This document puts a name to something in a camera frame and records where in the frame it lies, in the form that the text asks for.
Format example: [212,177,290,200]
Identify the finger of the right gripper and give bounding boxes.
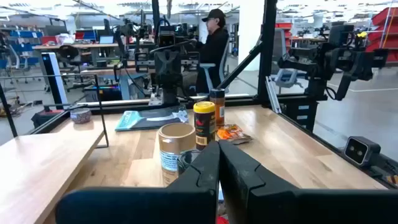
[168,50,183,90]
[154,50,169,90]

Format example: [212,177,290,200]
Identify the grey office chair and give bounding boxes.
[198,37,231,94]

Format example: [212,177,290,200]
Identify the black table-level camera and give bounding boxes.
[343,135,382,168]

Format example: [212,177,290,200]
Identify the person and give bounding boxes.
[194,8,231,95]

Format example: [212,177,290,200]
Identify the wooden desk blue legs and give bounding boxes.
[80,65,156,101]

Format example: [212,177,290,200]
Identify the white and black tower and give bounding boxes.
[40,51,69,106]

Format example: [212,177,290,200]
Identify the computer case with coloured lights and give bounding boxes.
[83,83,123,103]

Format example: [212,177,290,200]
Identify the tall grey-lid spice jar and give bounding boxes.
[157,122,197,187]

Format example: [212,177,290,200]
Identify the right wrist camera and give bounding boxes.
[157,24,177,48]

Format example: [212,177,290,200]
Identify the black and red tool case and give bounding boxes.
[30,107,67,129]

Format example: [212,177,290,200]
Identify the silver metal bracket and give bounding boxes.
[264,75,282,114]

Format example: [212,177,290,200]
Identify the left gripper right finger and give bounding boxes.
[218,139,398,224]

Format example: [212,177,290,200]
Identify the wooden shelf black wire frame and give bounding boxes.
[0,73,110,224]

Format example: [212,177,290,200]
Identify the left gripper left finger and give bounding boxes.
[55,140,221,224]

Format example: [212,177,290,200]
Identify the red storage bins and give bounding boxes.
[275,22,294,40]

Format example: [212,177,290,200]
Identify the black office chair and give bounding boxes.
[57,44,95,93]

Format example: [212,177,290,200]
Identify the yellow lid spice jar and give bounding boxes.
[193,101,216,151]

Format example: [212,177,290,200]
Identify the red storage bins rack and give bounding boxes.
[366,6,398,62]

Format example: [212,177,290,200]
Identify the orange seasoning packet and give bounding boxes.
[216,123,254,146]

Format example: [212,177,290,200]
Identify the orange spice jar black lid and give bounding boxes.
[209,88,226,128]

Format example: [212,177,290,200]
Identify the blue storage bins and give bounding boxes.
[8,29,44,40]

